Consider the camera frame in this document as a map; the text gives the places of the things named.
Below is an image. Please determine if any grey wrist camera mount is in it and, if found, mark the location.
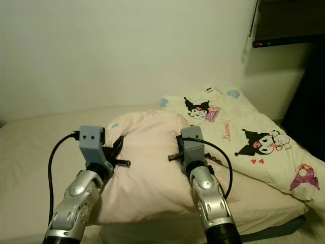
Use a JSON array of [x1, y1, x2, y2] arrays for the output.
[[79, 126, 106, 167], [180, 126, 206, 169]]

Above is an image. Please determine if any cream cartoon print quilt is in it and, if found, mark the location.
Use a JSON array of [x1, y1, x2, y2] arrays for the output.
[[160, 86, 325, 214]]

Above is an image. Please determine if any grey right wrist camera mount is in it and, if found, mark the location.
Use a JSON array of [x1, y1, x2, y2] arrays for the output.
[[180, 126, 206, 169]]

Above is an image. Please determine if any mattress with beige sheet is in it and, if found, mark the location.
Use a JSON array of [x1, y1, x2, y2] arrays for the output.
[[0, 104, 310, 244]]

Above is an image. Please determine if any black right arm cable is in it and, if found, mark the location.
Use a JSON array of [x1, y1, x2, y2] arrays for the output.
[[183, 136, 233, 200]]

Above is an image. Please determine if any pink pillow with coloured dots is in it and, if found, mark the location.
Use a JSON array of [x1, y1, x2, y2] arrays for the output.
[[89, 111, 242, 224]]

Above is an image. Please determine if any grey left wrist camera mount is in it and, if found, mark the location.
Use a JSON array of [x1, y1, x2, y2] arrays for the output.
[[79, 126, 106, 167]]

